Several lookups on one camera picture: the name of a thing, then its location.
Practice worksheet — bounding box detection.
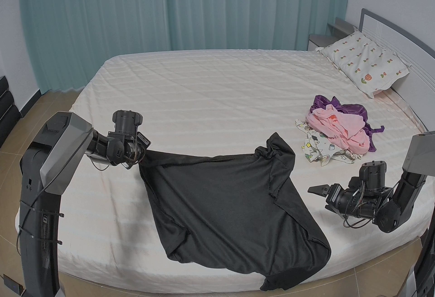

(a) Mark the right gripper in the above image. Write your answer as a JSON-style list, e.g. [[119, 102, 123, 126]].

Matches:
[[307, 184, 361, 218]]

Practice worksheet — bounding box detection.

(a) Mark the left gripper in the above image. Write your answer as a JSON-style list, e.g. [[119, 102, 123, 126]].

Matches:
[[124, 132, 152, 167]]

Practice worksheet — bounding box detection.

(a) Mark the black T-shirt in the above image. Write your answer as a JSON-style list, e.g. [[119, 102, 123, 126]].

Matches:
[[138, 132, 332, 292]]

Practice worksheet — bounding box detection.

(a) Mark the bed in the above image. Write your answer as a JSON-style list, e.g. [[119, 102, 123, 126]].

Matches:
[[15, 8, 435, 293]]

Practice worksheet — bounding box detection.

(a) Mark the white printed garment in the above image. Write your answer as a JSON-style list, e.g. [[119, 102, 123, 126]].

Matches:
[[295, 118, 362, 167]]

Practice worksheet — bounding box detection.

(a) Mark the pink garment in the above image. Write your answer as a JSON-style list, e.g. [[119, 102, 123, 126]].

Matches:
[[305, 104, 370, 155]]

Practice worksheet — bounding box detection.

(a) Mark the purple garment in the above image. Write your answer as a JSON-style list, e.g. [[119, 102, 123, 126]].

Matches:
[[310, 94, 385, 153]]

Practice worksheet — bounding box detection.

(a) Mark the blue-green curtain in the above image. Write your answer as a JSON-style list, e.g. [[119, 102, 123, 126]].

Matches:
[[165, 0, 350, 51], [20, 0, 170, 94]]

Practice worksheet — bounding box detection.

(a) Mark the white printed pillow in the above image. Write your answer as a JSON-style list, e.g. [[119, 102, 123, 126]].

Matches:
[[315, 28, 412, 99]]

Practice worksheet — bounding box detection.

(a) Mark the grey white bedside table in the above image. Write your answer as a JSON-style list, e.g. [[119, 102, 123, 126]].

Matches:
[[308, 17, 357, 51]]

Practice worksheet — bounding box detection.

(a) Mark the black cable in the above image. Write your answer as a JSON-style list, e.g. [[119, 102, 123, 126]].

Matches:
[[343, 214, 374, 230]]

